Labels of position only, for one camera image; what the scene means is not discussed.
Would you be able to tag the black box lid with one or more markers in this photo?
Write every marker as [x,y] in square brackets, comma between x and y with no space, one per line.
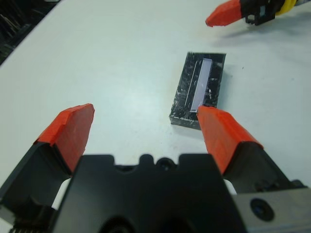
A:
[184,85]

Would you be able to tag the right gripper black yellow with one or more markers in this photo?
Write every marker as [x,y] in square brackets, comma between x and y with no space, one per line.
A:
[257,11]

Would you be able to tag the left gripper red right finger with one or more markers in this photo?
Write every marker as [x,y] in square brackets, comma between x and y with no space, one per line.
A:
[223,136]

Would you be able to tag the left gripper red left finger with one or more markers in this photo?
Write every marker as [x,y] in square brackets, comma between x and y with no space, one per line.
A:
[65,136]

